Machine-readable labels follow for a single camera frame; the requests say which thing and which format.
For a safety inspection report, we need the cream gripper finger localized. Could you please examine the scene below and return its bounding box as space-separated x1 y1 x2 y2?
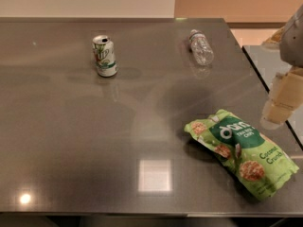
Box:
260 66 303 130

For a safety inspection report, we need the green rice chips bag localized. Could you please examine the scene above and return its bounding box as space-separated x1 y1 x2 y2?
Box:
184 110 299 201

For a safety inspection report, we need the white green soda can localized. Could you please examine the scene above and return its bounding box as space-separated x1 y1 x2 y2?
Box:
92 35 117 78

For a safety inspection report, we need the grey side table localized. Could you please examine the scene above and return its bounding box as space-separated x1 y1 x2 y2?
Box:
241 44 303 149

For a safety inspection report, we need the clear plastic water bottle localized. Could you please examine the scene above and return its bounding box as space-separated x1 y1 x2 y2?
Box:
189 29 214 66

